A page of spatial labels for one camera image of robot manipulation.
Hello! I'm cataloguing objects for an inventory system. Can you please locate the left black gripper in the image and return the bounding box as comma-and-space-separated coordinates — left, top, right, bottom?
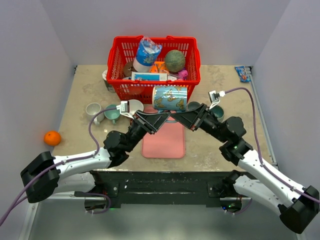
124, 110, 172, 153

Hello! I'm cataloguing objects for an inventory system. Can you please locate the white speckled mug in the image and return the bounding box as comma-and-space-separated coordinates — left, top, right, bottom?
85, 102, 105, 126

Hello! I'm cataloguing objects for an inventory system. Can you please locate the orange package in basket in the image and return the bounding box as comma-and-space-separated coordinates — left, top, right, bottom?
150, 61, 168, 73

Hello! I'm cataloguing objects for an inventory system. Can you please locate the white blue flat box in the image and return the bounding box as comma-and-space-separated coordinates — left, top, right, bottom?
131, 72, 168, 82

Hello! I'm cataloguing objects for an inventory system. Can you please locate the blue white paper towel roll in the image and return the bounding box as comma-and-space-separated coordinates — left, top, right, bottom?
133, 36, 163, 73

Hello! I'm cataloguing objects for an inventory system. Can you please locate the small green mug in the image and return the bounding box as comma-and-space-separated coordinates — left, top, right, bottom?
104, 104, 121, 125

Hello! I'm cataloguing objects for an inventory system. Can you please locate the grey blue mug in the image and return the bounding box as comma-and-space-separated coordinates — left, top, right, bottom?
186, 101, 201, 111

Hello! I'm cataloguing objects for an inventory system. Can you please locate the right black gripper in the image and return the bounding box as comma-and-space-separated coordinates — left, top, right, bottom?
170, 103, 229, 143

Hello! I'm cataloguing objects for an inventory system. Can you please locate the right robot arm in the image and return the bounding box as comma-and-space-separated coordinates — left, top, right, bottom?
172, 104, 320, 234

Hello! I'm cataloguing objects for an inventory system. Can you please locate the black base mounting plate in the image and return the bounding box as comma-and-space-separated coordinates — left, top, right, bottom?
74, 171, 253, 210

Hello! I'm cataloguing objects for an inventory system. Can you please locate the light blue tall mug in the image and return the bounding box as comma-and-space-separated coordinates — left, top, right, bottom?
152, 86, 188, 113

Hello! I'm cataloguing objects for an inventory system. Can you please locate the dark red mug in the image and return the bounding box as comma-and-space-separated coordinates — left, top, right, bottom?
128, 99, 144, 122

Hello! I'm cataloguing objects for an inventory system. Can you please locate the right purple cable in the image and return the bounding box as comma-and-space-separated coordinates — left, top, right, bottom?
224, 87, 320, 204

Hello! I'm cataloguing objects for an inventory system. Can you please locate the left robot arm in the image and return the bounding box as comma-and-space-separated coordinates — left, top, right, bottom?
20, 110, 171, 203

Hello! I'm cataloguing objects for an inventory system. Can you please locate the blue snack packet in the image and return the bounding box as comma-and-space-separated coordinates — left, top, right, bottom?
234, 65, 252, 83

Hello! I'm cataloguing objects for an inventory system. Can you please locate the red plastic shopping basket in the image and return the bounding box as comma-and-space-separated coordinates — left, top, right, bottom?
106, 35, 201, 104

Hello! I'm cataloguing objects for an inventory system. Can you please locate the pink plastic tray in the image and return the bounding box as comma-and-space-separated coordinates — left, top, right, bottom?
141, 104, 186, 159

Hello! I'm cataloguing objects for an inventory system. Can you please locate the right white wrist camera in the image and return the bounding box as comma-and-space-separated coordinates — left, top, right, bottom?
208, 90, 226, 110

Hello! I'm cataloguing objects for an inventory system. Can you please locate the teal green mug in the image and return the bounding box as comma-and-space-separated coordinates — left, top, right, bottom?
210, 105, 224, 122

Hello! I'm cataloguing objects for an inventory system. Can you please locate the black labelled paper roll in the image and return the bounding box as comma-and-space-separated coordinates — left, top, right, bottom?
102, 69, 116, 94

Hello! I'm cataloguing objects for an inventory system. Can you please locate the green netted melon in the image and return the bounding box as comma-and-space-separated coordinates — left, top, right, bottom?
164, 49, 186, 73

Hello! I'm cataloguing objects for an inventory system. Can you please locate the pink small box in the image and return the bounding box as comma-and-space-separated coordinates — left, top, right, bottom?
177, 69, 188, 80

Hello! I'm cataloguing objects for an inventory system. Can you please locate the orange fruit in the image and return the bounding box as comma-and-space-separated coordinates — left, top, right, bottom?
43, 130, 62, 147

